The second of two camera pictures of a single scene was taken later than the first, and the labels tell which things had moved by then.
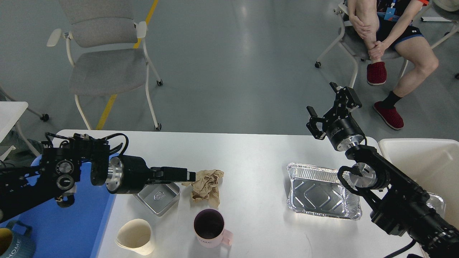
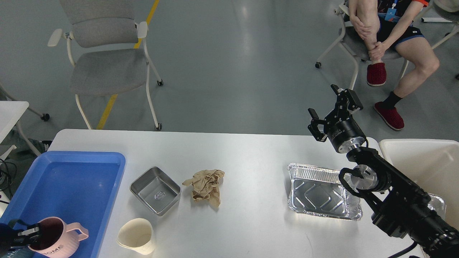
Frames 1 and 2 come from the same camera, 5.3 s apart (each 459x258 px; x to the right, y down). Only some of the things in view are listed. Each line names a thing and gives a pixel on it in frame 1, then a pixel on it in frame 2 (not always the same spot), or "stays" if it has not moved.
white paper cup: x=135 y=235 stays
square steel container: x=158 y=197 stays
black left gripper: x=127 y=174 → x=8 y=236
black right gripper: x=344 y=133 stays
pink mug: x=209 y=226 → x=58 y=239
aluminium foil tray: x=316 y=191 stays
